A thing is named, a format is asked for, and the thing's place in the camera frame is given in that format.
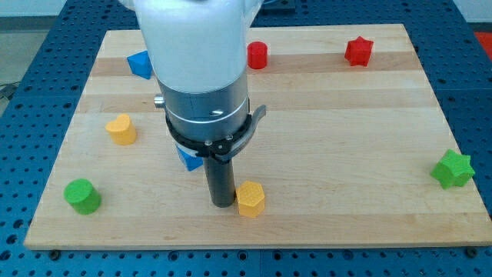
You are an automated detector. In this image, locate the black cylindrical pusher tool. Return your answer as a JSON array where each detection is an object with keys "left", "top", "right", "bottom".
[{"left": 203, "top": 157, "right": 235, "bottom": 208}]

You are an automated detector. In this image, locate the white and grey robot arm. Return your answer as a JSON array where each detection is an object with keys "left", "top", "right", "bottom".
[{"left": 119, "top": 0, "right": 266, "bottom": 207}]

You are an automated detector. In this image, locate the red star block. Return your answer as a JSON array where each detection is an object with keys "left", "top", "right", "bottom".
[{"left": 344, "top": 36, "right": 374, "bottom": 66}]

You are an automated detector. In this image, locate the green star block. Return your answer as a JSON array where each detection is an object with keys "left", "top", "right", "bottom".
[{"left": 430, "top": 149, "right": 475, "bottom": 189}]

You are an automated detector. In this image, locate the black clamp with lever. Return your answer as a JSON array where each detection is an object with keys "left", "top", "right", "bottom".
[{"left": 165, "top": 105, "right": 267, "bottom": 163}]

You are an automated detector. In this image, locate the blue cube block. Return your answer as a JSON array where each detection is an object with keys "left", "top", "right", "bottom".
[{"left": 176, "top": 144, "right": 203, "bottom": 172}]

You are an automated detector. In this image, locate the yellow hexagon block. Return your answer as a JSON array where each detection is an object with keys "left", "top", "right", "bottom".
[{"left": 236, "top": 181, "right": 265, "bottom": 218}]

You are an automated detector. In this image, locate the yellow heart block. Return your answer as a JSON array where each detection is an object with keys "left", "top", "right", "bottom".
[{"left": 105, "top": 114, "right": 137, "bottom": 145}]

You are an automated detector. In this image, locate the red cylinder block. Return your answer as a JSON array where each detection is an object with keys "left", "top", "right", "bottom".
[{"left": 247, "top": 42, "right": 268, "bottom": 69}]

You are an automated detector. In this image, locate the wooden board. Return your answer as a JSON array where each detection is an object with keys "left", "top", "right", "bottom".
[{"left": 25, "top": 24, "right": 491, "bottom": 250}]

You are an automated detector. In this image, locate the blue pentagon block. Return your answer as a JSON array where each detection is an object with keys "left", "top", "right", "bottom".
[{"left": 127, "top": 50, "right": 152, "bottom": 79}]

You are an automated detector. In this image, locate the green cylinder block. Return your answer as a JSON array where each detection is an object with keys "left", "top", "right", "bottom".
[{"left": 63, "top": 179, "right": 101, "bottom": 215}]

